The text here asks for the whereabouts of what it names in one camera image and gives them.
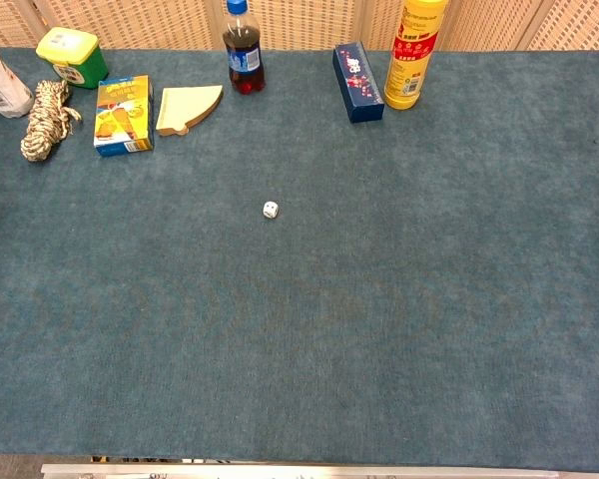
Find blue-green table cloth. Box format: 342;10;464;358
0;46;599;474

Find dark blue rectangular box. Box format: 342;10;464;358
332;41;385;125

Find fan-shaped wooden board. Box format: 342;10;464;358
155;84;225;138

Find cola bottle with blue cap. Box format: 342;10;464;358
222;0;268;96

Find yellow cylindrical bottle red label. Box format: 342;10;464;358
383;0;450;111

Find yellow and blue snack box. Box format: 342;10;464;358
93;75;155;159

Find woven bamboo folding screen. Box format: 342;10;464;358
0;0;599;52

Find green jar with yellow lid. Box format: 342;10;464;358
35;26;110;91

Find white bottle with barcode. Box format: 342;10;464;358
0;33;35;120

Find metal table frame rail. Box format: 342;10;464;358
40;463;560;479

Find coiled braided rope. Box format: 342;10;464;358
20;79;84;164

